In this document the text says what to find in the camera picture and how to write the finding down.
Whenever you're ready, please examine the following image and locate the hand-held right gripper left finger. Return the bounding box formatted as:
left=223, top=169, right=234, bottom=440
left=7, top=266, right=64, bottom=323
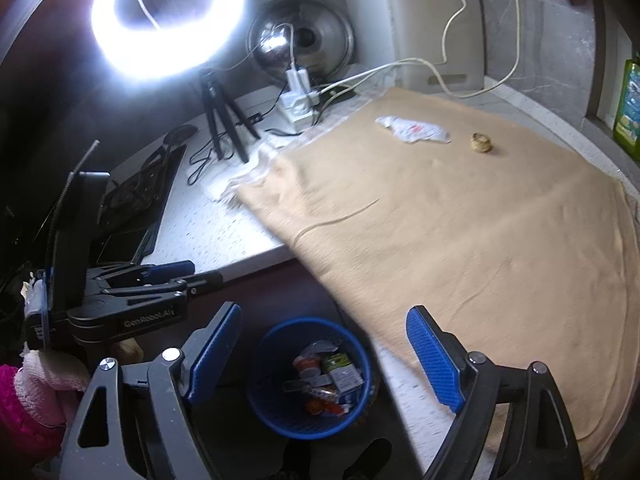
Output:
left=57, top=301, right=243, bottom=480

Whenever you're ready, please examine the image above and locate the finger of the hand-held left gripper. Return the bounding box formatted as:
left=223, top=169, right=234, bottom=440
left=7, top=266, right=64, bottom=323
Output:
left=102, top=271, right=224, bottom=301
left=87, top=260, right=196, bottom=286

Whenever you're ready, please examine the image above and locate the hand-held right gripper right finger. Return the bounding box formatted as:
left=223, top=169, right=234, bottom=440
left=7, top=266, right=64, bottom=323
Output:
left=405, top=305, right=586, bottom=480

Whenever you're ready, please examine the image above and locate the blue perforated plastic basket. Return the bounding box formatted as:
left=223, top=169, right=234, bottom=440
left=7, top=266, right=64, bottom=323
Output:
left=248, top=316, right=375, bottom=441

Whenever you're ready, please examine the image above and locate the red snack packet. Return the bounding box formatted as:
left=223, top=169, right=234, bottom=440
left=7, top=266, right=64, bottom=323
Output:
left=304, top=396, right=351, bottom=417

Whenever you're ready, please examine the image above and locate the person's left forearm pink sleeve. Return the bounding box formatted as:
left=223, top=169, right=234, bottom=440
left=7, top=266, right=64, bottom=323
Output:
left=0, top=347, right=93, bottom=466

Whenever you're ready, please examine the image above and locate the person's left hand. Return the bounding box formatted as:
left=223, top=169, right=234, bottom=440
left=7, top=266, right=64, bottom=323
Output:
left=112, top=337, right=146, bottom=366

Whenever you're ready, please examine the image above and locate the black gas stove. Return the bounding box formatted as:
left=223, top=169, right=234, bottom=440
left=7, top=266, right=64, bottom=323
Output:
left=97, top=142, right=188, bottom=266

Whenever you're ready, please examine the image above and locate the orange label cup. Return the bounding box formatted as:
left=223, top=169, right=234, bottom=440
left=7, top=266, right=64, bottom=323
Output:
left=294, top=354, right=322, bottom=378

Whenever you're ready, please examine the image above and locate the dark striped packet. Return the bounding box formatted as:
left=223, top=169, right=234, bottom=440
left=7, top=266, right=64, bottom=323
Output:
left=282, top=380, right=331, bottom=397

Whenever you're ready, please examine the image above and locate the beige fleece blanket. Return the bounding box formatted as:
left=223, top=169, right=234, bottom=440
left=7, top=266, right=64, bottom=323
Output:
left=235, top=85, right=640, bottom=471

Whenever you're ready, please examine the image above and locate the person's right leg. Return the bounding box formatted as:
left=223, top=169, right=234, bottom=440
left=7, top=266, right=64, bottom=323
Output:
left=342, top=437, right=393, bottom=480

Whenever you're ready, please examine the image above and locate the person's leg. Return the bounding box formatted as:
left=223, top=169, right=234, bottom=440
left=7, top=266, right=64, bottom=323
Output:
left=342, top=437, right=393, bottom=480
left=277, top=452, right=313, bottom=480

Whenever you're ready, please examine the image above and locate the white cloth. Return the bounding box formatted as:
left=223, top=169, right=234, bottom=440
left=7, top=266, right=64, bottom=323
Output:
left=202, top=87, right=386, bottom=206

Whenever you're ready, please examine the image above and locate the black oval object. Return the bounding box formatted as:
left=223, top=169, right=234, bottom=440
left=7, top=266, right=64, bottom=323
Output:
left=164, top=124, right=198, bottom=147

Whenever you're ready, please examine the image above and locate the person's left leg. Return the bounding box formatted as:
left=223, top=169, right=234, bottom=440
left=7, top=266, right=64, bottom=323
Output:
left=277, top=452, right=313, bottom=480

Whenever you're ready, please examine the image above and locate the white power strip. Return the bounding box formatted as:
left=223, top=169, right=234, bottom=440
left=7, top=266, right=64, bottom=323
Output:
left=277, top=87, right=321, bottom=131

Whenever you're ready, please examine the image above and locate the white charger plug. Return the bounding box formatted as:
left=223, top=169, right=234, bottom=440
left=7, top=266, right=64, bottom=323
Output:
left=285, top=67, right=311, bottom=93

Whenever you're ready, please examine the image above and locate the white crumpled wrapper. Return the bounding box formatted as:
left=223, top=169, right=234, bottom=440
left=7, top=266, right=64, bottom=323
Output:
left=375, top=116, right=453, bottom=146

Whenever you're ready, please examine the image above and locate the steel pot lid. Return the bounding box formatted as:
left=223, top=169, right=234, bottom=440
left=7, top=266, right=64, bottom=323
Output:
left=246, top=0, right=356, bottom=83

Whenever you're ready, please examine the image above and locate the green plastic bottle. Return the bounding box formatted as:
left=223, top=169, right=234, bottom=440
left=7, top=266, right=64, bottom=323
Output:
left=612, top=57, right=640, bottom=143

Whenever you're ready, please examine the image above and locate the grey plastic board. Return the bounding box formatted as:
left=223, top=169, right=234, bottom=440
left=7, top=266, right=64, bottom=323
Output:
left=382, top=0, right=486, bottom=96

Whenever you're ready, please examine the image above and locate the thin black cable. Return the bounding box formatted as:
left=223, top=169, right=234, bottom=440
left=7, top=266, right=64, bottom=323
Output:
left=187, top=110, right=266, bottom=183

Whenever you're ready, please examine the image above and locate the white ring light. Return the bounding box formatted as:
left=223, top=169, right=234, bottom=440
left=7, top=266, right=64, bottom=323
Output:
left=90, top=0, right=248, bottom=81

